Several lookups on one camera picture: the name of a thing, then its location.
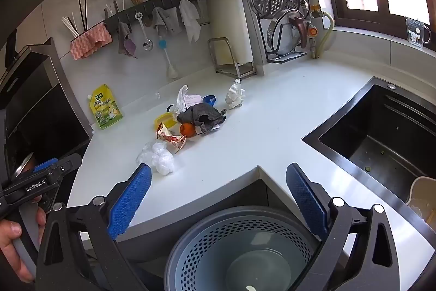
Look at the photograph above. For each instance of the printed glass mug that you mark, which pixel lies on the printed glass mug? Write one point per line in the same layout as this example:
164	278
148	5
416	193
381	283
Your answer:
415	32

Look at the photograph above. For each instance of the black chopstick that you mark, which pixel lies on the black chopstick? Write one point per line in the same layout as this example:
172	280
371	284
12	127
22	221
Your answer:
86	13
81	15

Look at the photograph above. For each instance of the steel spoon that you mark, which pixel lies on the steel spoon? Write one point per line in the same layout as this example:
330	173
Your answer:
147	45

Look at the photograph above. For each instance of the orange gas valve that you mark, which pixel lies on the orange gas valve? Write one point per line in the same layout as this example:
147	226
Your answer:
312	30

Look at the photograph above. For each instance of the yellow plastic lid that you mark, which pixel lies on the yellow plastic lid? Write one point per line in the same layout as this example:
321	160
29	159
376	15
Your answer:
161	120

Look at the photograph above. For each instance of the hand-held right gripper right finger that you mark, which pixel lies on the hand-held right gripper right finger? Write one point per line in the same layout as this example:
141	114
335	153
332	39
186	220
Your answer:
306	202

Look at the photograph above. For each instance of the light grey dishcloth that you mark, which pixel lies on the light grey dishcloth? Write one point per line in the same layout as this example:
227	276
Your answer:
165	21

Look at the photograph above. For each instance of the bundle of white chopsticks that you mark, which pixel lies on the bundle of white chopsticks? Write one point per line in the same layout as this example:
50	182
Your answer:
70	26

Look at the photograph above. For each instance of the dark wall hook rail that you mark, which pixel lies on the dark wall hook rail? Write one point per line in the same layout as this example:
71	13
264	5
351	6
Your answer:
163	3

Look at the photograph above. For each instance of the orange mandarin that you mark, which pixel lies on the orange mandarin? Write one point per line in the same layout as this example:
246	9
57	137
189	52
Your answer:
186	129

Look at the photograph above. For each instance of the pink wavy sponge cloth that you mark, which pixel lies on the pink wavy sponge cloth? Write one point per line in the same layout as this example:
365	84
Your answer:
90	42

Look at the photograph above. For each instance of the white grid paper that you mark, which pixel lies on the white grid paper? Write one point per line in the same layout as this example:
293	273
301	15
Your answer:
235	95

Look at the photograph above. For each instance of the person's left hand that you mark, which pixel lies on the person's left hand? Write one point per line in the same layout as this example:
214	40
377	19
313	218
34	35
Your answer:
8	243

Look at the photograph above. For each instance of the white cutting board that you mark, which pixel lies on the white cutting board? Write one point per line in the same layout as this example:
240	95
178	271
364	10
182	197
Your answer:
224	15

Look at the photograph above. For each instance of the clear plastic film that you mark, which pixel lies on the clear plastic film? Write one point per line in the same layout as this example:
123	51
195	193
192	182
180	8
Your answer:
157	95

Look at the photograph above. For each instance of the white plastic bag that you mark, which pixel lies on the white plastic bag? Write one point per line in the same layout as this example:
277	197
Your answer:
158	158

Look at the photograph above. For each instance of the white tissue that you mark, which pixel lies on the white tissue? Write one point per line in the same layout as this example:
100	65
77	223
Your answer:
182	96

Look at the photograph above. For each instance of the black kitchen sink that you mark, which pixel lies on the black kitchen sink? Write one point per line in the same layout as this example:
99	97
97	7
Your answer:
374	134

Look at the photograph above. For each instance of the steel cutting board rack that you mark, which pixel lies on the steel cutting board rack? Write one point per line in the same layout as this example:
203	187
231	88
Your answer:
243	69

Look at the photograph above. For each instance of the dark grey rag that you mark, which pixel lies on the dark grey rag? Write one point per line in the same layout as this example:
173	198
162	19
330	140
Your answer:
201	113

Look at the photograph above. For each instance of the purple grey dishcloth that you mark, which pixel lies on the purple grey dishcloth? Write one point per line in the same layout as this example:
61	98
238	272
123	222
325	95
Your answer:
127	42

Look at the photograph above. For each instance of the white paper receipt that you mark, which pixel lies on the white paper receipt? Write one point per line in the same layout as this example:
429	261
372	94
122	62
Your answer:
194	100

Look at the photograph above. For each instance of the grey perforated waste basket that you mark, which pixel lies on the grey perforated waste basket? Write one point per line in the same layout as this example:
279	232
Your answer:
211	236

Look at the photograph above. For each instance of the white bottle brush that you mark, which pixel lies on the white bottle brush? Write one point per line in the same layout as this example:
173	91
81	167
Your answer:
172	71

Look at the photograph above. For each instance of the black stove hood appliance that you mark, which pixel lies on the black stove hood appliance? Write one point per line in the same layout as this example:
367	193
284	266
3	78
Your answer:
44	107

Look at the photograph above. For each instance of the red white crushed carton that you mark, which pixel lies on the red white crushed carton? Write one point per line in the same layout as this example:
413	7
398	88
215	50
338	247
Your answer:
170	139

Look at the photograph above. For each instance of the glass pot lid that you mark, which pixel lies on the glass pot lid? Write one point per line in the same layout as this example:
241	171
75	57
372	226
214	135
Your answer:
282	35

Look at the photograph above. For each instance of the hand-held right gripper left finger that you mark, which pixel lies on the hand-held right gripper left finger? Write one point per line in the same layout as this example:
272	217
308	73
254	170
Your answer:
131	200

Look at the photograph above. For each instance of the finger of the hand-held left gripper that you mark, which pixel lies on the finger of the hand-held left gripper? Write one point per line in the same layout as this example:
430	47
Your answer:
68	163
46	164

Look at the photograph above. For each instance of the beige plastic container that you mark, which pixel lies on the beige plastic container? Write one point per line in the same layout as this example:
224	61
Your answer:
422	195

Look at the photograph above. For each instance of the white dishcloth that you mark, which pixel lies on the white dishcloth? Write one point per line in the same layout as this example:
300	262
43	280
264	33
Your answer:
190	21

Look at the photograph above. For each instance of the yellow green detergent pouch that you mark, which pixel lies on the yellow green detergent pouch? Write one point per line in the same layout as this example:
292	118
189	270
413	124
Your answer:
104	108

